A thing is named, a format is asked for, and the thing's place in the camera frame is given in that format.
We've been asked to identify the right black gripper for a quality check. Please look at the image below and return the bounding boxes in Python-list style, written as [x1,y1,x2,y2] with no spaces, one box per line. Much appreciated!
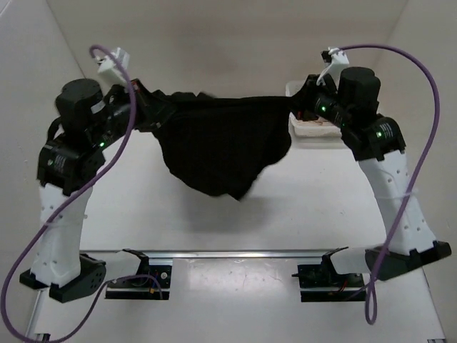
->
[284,74,351,128]

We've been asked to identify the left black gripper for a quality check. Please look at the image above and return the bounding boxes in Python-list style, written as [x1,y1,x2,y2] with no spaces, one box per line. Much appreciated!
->
[91,77,179,148]

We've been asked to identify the black trousers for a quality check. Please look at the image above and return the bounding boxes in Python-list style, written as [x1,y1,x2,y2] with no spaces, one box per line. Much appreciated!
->
[149,91,299,200]

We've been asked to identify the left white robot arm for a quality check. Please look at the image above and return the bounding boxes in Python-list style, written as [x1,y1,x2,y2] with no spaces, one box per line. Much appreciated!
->
[19,79,161,303]

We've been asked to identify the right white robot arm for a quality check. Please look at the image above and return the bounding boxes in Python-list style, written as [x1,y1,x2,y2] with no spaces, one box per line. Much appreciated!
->
[294,67,452,286]

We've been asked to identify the beige trousers in basket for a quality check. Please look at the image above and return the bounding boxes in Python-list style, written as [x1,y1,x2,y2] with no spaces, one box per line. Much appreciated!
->
[291,111,333,127]

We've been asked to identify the white plastic basket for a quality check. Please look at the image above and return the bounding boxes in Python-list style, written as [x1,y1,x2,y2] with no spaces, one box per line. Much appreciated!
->
[285,80,341,139]

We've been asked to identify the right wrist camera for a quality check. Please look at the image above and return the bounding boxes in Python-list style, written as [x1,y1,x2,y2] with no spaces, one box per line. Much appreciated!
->
[316,47,350,86]

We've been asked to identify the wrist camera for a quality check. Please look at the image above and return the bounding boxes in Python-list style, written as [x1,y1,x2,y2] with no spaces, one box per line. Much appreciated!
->
[316,47,350,86]
[96,47,130,86]

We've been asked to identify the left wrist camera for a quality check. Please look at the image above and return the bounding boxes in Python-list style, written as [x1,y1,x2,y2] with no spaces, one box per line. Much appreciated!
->
[96,47,130,86]

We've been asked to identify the aluminium front rail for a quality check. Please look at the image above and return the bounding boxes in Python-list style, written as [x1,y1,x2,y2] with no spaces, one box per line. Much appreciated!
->
[145,249,328,259]

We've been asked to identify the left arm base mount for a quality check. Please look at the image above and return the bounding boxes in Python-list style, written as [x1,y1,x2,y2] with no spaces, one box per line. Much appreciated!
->
[105,249,172,301]

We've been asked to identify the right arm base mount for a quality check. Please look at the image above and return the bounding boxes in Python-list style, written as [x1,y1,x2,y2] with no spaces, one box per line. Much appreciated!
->
[291,247,366,303]

